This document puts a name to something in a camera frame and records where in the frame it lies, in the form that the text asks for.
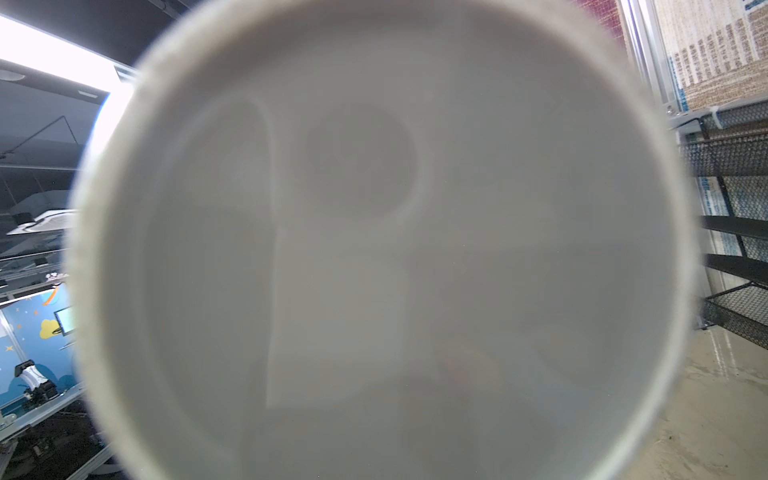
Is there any black wire shelf rack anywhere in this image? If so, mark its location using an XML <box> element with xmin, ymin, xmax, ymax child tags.
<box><xmin>670</xmin><ymin>97</ymin><xmax>767</xmax><ymax>347</ymax></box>

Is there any grey mug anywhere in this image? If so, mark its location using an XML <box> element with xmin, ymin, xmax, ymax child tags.
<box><xmin>65</xmin><ymin>1</ymin><xmax>700</xmax><ymax>479</ymax></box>

